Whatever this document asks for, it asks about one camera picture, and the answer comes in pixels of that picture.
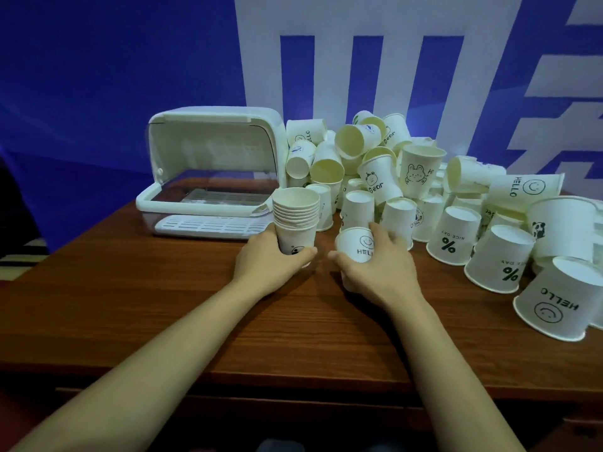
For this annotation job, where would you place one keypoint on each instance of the person's right hand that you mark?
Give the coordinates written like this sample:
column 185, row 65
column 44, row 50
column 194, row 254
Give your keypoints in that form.
column 391, row 277

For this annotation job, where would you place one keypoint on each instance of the person's left hand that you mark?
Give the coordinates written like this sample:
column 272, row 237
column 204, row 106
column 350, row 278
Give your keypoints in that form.
column 264, row 268

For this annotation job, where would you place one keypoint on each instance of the panda print white paper cup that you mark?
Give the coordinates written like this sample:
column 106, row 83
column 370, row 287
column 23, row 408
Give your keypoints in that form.
column 294, row 240

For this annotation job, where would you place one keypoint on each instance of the smiley print white paper cup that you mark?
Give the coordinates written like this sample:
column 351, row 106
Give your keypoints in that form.
column 353, row 244

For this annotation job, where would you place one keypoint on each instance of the nested stack of paper cups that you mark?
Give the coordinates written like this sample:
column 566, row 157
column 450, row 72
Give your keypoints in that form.
column 296, row 202

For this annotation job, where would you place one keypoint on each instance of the pile of paper cups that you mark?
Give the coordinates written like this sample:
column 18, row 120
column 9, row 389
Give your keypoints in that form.
column 499, row 249

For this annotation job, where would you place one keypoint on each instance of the white plastic storage box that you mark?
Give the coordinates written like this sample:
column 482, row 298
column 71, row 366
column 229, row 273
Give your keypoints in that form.
column 212, row 117

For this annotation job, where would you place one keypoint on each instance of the person's right forearm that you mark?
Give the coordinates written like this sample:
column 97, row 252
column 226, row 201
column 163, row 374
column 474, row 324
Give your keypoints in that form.
column 447, row 371

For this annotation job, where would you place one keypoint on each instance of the person's left forearm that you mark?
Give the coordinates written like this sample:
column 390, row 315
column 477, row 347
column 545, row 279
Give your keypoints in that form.
column 141, row 371

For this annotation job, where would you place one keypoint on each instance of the white slotted drain tray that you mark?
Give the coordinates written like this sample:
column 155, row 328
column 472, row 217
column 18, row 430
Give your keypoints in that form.
column 212, row 226

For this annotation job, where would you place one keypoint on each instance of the brown wooden table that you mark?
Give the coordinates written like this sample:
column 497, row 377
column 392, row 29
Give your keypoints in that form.
column 118, row 301

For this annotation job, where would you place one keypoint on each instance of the brown drawer cabinet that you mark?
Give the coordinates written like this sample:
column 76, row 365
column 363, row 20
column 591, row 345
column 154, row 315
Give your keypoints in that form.
column 570, row 430

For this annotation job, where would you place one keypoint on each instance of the black white striped mat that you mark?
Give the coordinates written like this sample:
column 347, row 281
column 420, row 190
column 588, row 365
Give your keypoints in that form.
column 19, row 258

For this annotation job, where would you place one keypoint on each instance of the blue white backdrop banner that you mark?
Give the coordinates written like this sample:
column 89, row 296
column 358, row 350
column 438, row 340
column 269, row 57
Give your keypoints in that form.
column 94, row 65

